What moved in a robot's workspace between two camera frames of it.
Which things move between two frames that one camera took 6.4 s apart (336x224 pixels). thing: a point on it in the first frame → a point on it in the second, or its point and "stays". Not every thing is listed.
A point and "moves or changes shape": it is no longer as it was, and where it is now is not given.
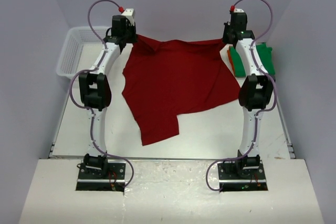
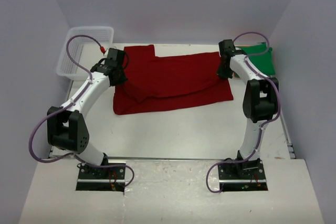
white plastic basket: x=81 y=50 stays
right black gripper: x=225 y=39 → x=223 y=75
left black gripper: x=133 y=40 → x=122 y=80
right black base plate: x=235 y=176 stays
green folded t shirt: x=265 y=53 stays
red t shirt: x=163 y=79 moves or changes shape
